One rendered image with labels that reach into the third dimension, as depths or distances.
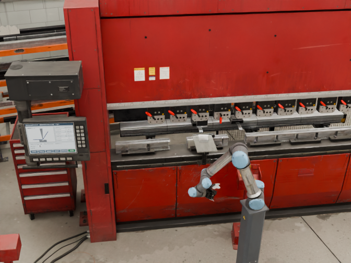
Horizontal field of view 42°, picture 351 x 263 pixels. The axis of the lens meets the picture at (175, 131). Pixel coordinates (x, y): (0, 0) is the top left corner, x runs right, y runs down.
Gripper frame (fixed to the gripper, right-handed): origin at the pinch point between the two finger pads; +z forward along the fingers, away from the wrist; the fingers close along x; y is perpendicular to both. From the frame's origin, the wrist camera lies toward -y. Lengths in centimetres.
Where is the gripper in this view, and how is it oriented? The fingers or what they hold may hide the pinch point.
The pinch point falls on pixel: (215, 191)
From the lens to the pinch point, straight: 393.4
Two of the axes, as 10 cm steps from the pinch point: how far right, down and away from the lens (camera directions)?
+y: 6.6, 4.0, -6.4
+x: 3.7, -9.1, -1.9
